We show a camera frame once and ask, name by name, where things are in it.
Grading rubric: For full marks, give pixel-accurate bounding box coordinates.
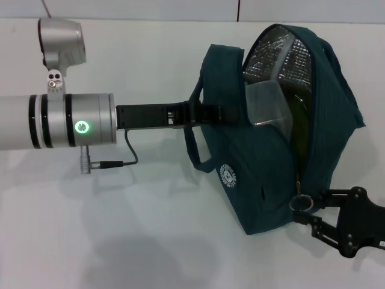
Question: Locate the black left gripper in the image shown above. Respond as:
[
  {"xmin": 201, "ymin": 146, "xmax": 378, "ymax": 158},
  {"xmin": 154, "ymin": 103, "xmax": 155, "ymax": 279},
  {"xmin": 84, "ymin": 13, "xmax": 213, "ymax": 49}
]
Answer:
[{"xmin": 115, "ymin": 99, "xmax": 245, "ymax": 131}]

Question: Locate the dark teal insulated lunch bag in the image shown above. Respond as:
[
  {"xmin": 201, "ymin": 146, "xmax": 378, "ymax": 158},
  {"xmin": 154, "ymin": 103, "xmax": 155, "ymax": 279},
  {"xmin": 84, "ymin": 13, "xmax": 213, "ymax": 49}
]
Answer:
[{"xmin": 183, "ymin": 23, "xmax": 366, "ymax": 237}]

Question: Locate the green cucumber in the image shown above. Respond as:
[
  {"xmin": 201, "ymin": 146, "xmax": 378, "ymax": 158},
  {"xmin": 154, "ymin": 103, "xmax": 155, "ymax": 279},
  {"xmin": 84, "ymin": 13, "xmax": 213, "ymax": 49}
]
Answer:
[{"xmin": 285, "ymin": 92, "xmax": 311, "ymax": 159}]

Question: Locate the left arm cable with connector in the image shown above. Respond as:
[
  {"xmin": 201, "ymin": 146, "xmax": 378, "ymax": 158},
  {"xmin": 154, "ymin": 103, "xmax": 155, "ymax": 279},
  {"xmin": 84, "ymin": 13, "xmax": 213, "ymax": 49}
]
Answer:
[{"xmin": 79, "ymin": 129, "xmax": 140, "ymax": 175}]

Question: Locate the clear food container blue rim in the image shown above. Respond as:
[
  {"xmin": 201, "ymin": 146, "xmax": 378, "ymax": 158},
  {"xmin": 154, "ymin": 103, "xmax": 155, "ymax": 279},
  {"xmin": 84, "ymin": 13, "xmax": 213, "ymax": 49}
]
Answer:
[{"xmin": 245, "ymin": 79, "xmax": 294, "ymax": 128}]

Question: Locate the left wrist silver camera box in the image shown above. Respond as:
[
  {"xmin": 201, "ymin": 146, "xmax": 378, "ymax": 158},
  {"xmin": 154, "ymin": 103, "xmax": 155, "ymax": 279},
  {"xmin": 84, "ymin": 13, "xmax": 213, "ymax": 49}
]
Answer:
[{"xmin": 38, "ymin": 17, "xmax": 88, "ymax": 78}]

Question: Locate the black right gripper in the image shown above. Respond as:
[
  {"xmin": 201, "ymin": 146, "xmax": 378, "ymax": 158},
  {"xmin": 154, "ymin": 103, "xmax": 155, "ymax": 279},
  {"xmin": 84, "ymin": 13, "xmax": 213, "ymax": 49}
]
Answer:
[{"xmin": 289, "ymin": 185, "xmax": 385, "ymax": 259}]

